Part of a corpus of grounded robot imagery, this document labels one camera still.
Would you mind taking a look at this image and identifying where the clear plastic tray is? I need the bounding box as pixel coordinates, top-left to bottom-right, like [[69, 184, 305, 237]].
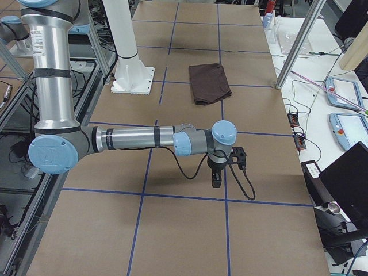
[[277, 30, 312, 55]]

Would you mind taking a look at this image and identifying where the orange black connector board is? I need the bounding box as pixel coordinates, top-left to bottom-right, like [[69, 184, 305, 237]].
[[287, 112, 306, 152]]

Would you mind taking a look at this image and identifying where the blue teach pendant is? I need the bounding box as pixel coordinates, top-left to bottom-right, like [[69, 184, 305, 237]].
[[329, 113, 367, 151], [325, 77, 363, 111]]

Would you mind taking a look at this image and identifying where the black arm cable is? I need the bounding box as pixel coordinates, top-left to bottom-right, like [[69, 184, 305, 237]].
[[160, 145, 256, 201]]

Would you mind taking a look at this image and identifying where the wooden beam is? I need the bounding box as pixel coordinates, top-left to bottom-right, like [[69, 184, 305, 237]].
[[339, 24, 368, 71]]

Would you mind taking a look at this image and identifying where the aluminium frame side rack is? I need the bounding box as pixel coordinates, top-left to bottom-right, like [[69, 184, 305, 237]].
[[0, 31, 116, 276]]

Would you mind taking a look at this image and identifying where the dark brown t-shirt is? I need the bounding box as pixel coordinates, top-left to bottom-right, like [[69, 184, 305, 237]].
[[189, 63, 232, 105]]

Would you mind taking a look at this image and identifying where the grey aluminium corner post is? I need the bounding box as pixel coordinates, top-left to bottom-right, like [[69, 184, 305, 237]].
[[275, 0, 326, 90]]

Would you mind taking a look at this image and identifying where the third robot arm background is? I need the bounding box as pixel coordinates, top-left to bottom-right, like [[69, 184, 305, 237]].
[[1, 16, 33, 57]]

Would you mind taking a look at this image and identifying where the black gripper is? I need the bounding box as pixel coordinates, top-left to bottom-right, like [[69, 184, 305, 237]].
[[207, 157, 227, 189]]

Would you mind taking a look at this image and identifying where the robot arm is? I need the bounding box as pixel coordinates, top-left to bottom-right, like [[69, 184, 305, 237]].
[[20, 1, 246, 188]]

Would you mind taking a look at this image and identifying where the long reach grabber stick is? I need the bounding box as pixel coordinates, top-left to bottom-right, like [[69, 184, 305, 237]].
[[291, 70, 367, 114]]

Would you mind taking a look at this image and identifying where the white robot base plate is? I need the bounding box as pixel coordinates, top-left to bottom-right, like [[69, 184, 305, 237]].
[[103, 0, 155, 94]]

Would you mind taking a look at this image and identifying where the red cylinder bottle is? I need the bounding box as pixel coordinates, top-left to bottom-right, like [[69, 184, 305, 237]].
[[265, 0, 276, 13]]

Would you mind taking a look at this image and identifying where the upper blue teach pendant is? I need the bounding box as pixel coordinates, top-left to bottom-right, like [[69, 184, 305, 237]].
[[325, 77, 363, 111]]

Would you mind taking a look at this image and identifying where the black monitor on stand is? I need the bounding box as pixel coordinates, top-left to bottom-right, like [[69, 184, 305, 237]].
[[315, 142, 367, 265]]

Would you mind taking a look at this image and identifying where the white remote on box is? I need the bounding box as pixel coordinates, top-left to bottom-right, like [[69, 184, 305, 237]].
[[306, 163, 320, 178]]

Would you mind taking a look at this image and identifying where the lower blue teach pendant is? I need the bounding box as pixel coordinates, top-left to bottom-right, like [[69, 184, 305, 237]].
[[329, 113, 367, 151]]

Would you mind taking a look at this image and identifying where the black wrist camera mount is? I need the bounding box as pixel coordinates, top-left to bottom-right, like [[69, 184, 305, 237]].
[[229, 147, 247, 171]]

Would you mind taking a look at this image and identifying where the steel cup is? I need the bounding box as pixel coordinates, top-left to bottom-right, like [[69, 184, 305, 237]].
[[326, 202, 341, 215]]

